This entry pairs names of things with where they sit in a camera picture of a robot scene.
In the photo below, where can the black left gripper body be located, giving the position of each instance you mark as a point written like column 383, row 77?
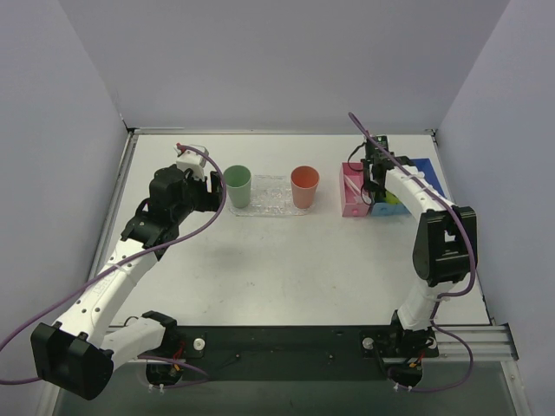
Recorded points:
column 212, row 191

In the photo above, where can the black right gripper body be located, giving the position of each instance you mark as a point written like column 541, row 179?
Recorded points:
column 375, row 172

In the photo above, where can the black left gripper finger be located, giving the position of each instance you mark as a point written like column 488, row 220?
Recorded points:
column 216, row 183
column 210, row 202

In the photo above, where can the orange plastic cup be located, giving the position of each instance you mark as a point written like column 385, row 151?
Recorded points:
column 304, row 182

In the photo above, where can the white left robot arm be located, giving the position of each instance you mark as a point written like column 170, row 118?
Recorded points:
column 76, row 353

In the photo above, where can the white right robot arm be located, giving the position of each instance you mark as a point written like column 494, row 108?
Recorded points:
column 444, row 254

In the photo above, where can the large clear textured tray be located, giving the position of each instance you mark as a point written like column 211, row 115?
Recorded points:
column 248, row 211

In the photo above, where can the green plastic cup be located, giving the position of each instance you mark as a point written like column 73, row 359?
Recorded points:
column 238, row 183

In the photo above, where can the pink organizer box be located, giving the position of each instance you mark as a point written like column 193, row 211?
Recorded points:
column 355, row 202

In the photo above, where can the light blue organizer box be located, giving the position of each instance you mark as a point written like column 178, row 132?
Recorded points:
column 379, row 208

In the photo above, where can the dark blue organizer box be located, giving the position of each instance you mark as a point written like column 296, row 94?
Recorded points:
column 425, row 166

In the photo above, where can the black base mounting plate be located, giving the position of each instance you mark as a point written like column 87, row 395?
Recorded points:
column 287, row 353

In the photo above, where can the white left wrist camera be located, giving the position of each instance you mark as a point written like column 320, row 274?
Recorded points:
column 188, row 159

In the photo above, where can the aluminium rail frame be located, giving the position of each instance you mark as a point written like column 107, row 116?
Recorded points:
column 487, row 342

